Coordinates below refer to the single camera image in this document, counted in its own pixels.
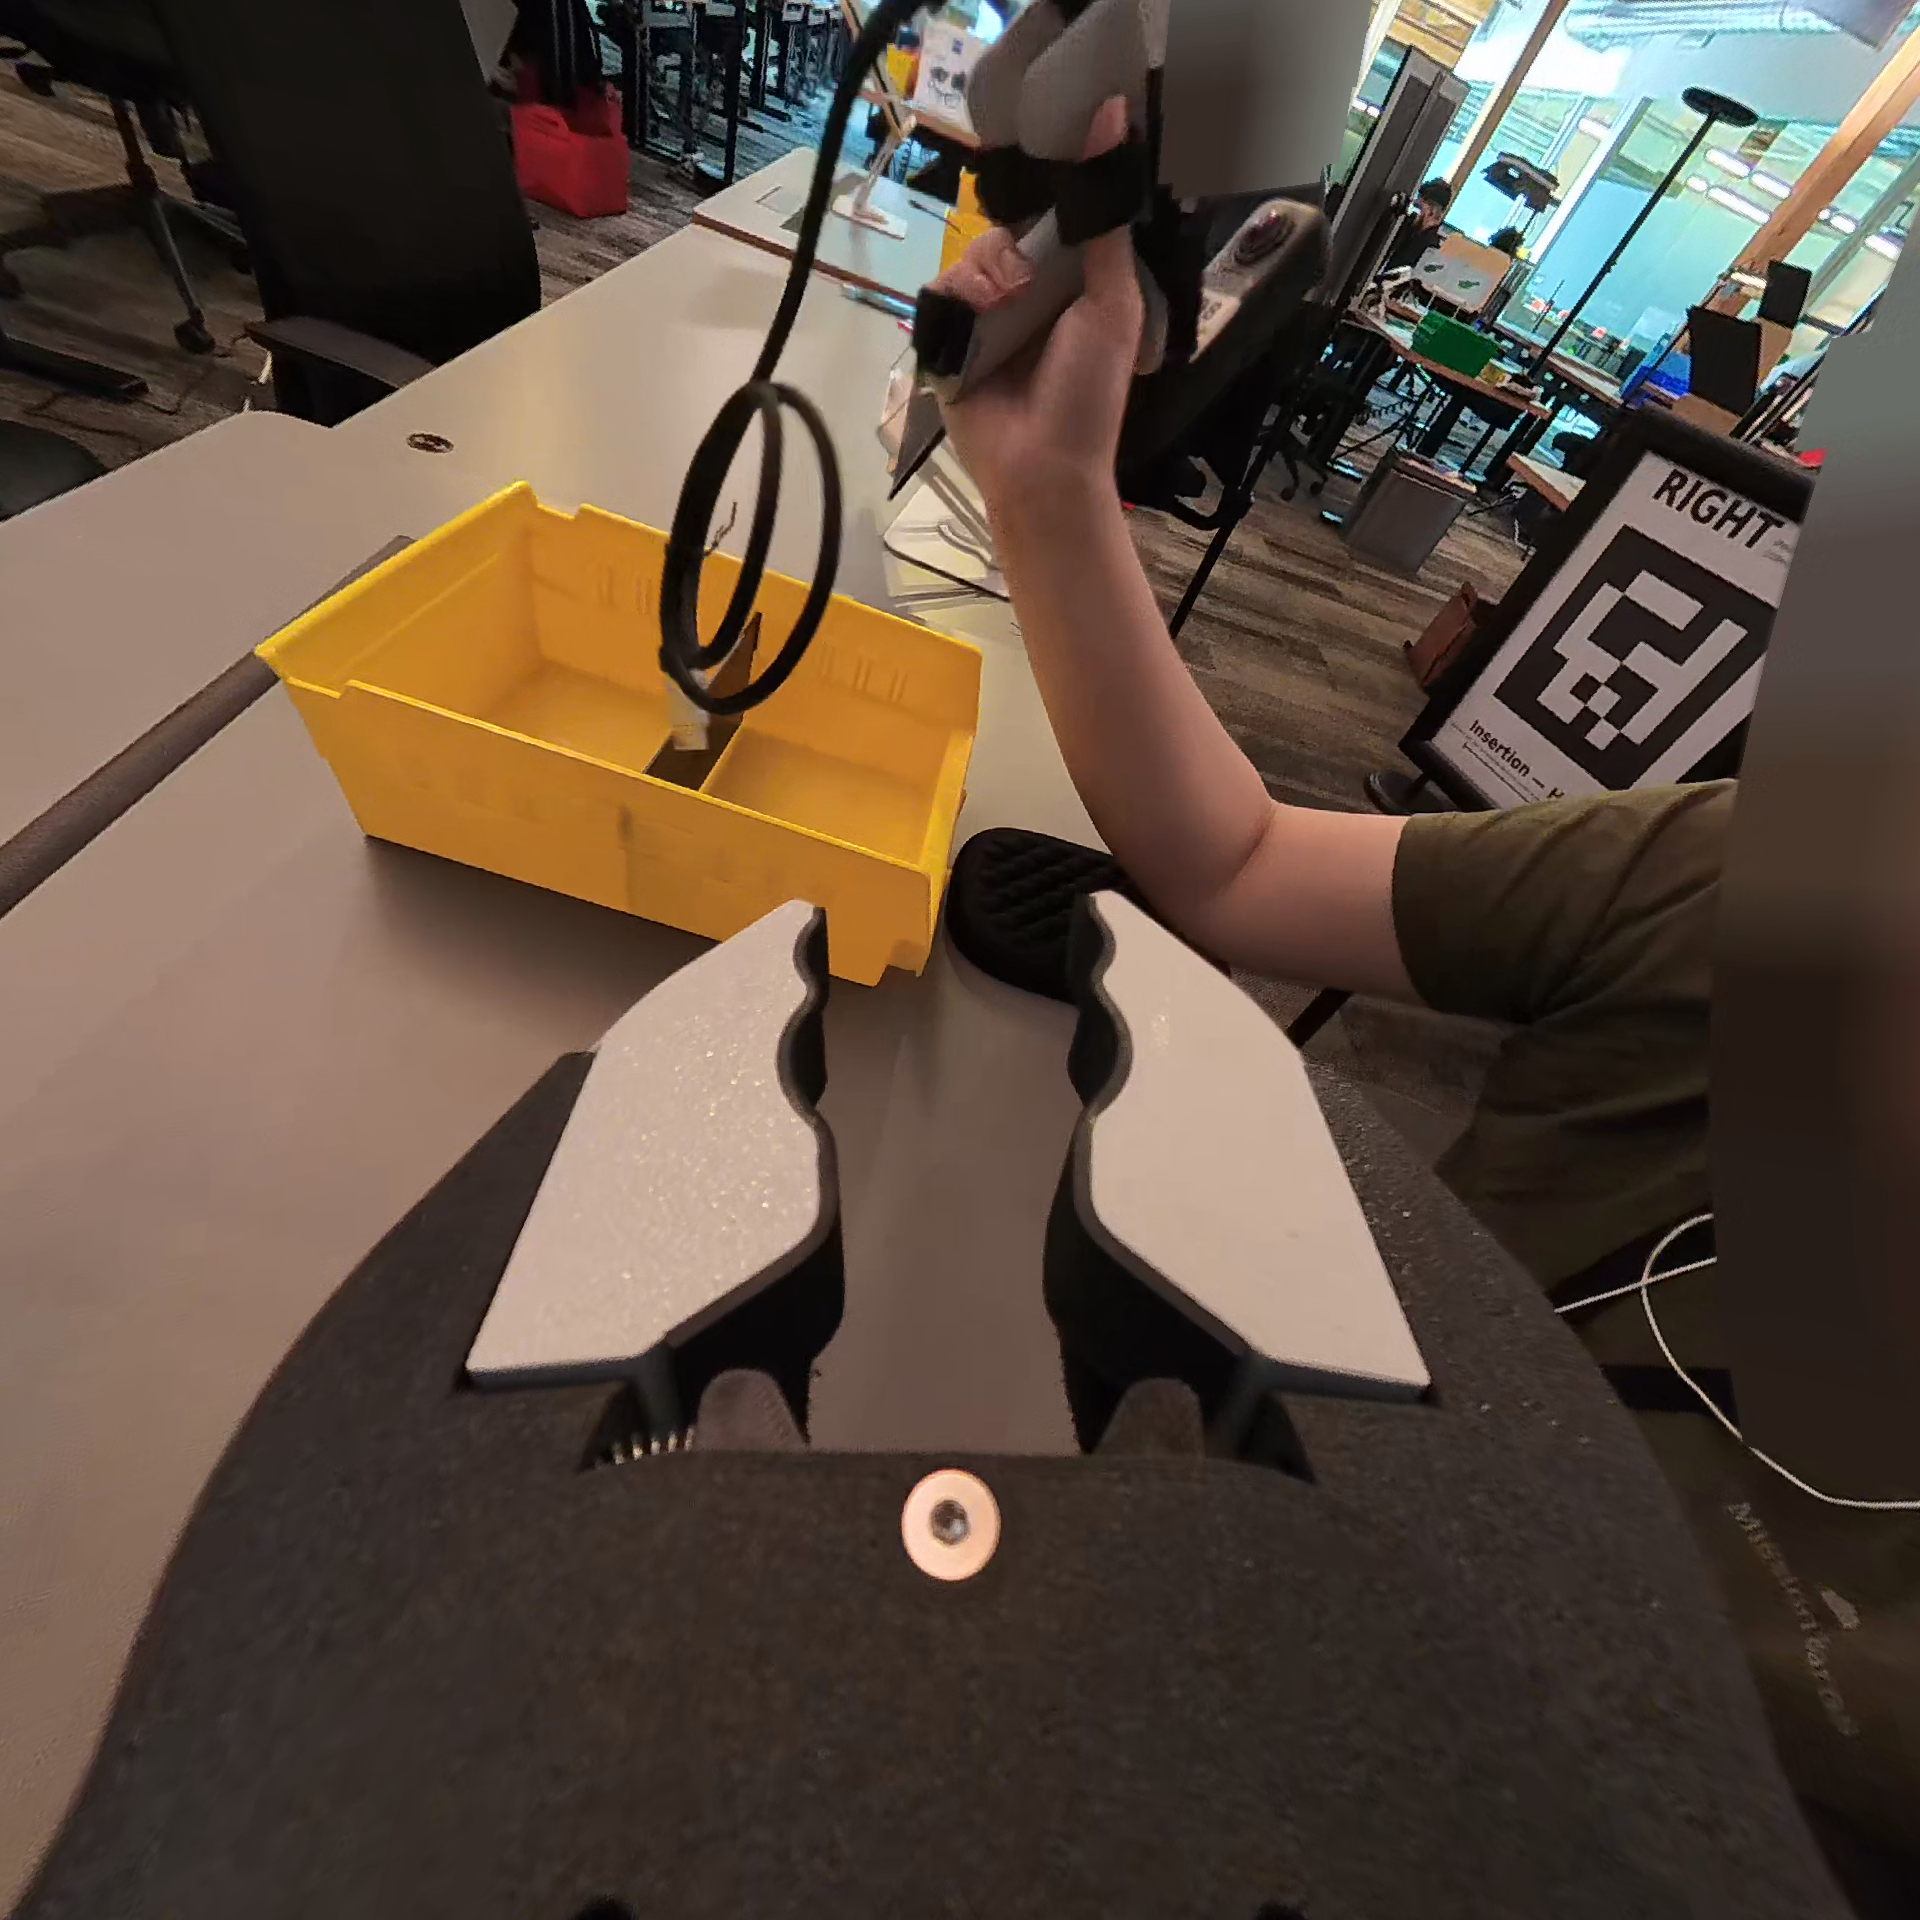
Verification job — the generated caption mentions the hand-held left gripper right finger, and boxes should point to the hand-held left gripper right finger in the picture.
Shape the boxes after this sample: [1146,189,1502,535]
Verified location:
[1065,893,1431,1427]

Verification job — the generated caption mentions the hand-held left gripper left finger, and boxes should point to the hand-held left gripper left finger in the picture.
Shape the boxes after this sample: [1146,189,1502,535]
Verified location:
[464,904,844,1420]

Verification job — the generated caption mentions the yellow plastic bin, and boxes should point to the yellow plastic bin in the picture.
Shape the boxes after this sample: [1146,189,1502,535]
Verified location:
[254,481,985,991]

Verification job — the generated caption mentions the black braided hdmi cable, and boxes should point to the black braided hdmi cable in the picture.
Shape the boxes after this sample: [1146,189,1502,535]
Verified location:
[657,0,968,751]

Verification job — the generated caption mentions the person's right forearm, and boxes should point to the person's right forearm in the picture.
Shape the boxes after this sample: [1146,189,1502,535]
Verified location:
[975,452,1420,1002]

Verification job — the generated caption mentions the person's right hand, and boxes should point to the person's right hand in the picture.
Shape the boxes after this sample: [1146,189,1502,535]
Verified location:
[938,233,1159,497]

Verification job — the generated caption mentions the black wrist rest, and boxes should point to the black wrist rest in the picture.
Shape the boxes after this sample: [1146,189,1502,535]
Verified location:
[947,831,1201,998]

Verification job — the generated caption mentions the black bin divider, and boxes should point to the black bin divider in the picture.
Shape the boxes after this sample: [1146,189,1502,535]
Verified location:
[645,710,748,795]

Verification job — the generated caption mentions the red bag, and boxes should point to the red bag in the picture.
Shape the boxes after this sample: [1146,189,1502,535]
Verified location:
[510,87,632,219]

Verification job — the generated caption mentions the white tablet stand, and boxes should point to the white tablet stand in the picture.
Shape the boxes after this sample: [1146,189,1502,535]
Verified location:
[877,353,1028,604]

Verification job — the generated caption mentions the grey trash bin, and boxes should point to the grey trash bin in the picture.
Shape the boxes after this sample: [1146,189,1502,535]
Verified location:
[1338,448,1470,576]

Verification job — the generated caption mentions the black floor lamp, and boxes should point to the black floor lamp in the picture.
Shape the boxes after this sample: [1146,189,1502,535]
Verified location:
[1166,87,1766,640]

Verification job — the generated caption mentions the black white tag sign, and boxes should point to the black white tag sign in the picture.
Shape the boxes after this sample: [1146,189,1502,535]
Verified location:
[1396,405,1818,815]

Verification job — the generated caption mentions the black office chair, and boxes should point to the black office chair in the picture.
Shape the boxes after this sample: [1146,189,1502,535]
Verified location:
[196,0,543,427]

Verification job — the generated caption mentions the thin white cable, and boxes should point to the thin white cable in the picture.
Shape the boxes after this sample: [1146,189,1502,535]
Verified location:
[1552,1207,1920,1511]

